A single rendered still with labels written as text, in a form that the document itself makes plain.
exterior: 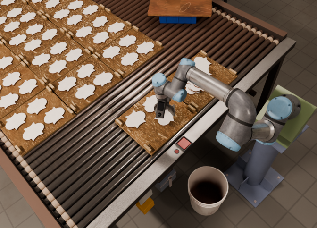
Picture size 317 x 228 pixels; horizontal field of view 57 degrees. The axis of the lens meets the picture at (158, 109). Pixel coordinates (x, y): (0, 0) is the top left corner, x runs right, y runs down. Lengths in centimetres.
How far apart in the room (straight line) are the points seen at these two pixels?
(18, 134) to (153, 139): 88
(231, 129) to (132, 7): 175
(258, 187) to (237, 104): 156
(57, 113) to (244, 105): 127
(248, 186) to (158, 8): 167
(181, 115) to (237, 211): 109
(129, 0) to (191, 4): 61
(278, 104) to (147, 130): 78
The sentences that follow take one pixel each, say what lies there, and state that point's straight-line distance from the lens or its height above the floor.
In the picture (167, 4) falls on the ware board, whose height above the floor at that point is 104.
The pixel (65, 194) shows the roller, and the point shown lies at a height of 92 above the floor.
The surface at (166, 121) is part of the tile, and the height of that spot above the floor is 101.
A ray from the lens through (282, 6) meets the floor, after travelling 438.
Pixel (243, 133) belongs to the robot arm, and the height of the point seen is 143.
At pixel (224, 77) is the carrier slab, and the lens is 210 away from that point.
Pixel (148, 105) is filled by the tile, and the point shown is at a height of 95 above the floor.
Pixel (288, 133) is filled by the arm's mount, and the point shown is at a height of 99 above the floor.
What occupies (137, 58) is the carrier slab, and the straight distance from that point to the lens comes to 224.
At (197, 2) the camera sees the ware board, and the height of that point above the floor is 104.
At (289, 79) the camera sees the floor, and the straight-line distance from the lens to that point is 348.
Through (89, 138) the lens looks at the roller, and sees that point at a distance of 192.
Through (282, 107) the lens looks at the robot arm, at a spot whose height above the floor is 124.
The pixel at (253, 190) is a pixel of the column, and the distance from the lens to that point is 272.
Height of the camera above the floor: 252
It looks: 55 degrees down
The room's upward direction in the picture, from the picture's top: 8 degrees counter-clockwise
